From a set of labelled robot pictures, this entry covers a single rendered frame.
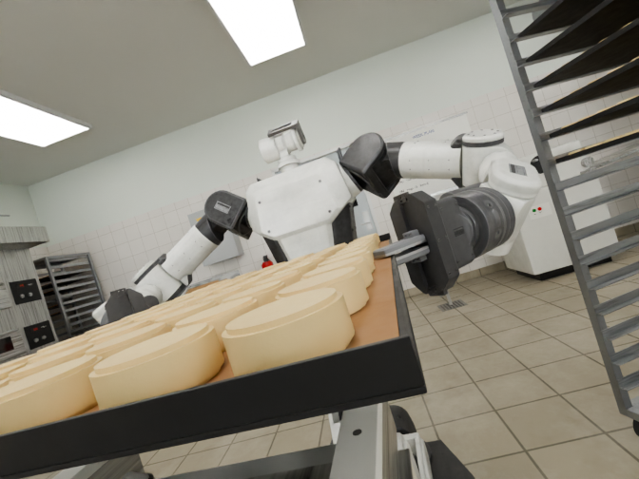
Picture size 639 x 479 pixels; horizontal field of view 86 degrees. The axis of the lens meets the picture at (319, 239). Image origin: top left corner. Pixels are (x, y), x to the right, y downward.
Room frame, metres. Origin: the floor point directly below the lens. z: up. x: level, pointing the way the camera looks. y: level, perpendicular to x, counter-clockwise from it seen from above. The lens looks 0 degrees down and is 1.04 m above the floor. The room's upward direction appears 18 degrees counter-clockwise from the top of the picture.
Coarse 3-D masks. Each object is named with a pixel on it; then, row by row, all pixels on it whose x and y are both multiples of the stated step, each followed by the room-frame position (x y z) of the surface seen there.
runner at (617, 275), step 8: (632, 264) 1.23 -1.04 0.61; (616, 272) 1.22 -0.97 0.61; (624, 272) 1.22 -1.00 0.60; (632, 272) 1.22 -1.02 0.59; (592, 280) 1.20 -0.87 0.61; (600, 280) 1.20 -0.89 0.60; (608, 280) 1.21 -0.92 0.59; (616, 280) 1.19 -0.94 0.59; (592, 288) 1.19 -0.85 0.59; (600, 288) 1.17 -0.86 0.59
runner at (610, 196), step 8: (632, 184) 1.25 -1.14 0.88; (608, 192) 1.23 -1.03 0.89; (616, 192) 1.23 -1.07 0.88; (624, 192) 1.24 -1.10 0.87; (632, 192) 1.22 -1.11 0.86; (592, 200) 1.22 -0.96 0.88; (600, 200) 1.22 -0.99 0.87; (608, 200) 1.23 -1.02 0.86; (568, 208) 1.20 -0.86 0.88; (576, 208) 1.20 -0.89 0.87; (584, 208) 1.20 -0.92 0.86
